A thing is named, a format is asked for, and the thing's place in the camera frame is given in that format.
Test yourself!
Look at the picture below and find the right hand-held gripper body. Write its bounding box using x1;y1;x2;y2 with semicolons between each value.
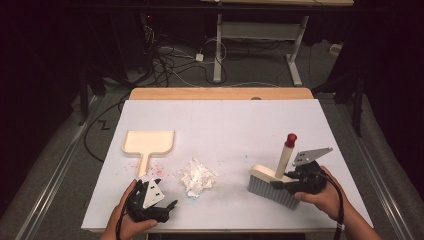
285;147;334;196

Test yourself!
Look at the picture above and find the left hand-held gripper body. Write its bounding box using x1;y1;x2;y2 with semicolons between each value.
126;178;171;224

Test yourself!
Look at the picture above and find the cream brush with red cap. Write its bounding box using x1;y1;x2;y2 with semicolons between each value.
246;133;301;211

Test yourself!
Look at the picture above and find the pile of white paper scraps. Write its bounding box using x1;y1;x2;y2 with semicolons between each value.
175;156;220;200

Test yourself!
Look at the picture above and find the cream plastic dustpan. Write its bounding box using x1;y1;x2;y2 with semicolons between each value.
121;129;176;179

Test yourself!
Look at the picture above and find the person's right hand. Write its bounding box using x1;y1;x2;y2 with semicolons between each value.
294;165;350;221

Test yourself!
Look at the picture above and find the person's left hand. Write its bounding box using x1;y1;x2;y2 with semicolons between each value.
107;179;159;239

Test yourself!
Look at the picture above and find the white table cover sheet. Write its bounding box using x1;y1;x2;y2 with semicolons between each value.
80;98;375;232

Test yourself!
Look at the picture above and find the wooden table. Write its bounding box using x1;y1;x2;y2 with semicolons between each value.
80;87;375;234

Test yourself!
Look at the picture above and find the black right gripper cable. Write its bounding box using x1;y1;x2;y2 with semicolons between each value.
318;170;345;240

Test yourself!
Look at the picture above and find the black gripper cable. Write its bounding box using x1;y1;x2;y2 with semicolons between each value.
318;170;345;240
115;188;139;240

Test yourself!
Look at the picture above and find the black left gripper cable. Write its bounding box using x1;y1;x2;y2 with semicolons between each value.
115;188;139;240

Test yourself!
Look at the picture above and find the black floor cable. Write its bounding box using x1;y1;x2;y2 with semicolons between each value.
82;94;131;164

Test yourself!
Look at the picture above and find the metal floor rail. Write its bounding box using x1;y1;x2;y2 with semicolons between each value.
16;95;102;240
328;96;424;240

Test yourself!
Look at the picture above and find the tangle of floor cables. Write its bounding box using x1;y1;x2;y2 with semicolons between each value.
141;19;301;89

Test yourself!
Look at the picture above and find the white desk frame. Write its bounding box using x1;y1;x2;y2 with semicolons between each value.
199;0;355;88

